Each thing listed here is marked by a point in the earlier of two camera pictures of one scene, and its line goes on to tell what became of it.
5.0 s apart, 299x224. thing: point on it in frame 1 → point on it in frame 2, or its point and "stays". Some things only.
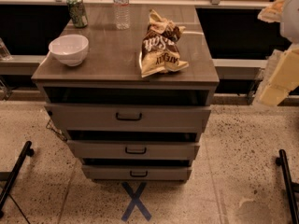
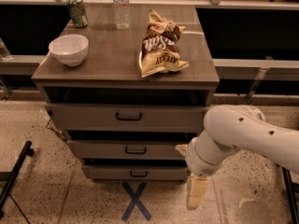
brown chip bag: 160,51 stays
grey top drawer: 130,118 stays
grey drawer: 135,149 stays
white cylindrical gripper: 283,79 → 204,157
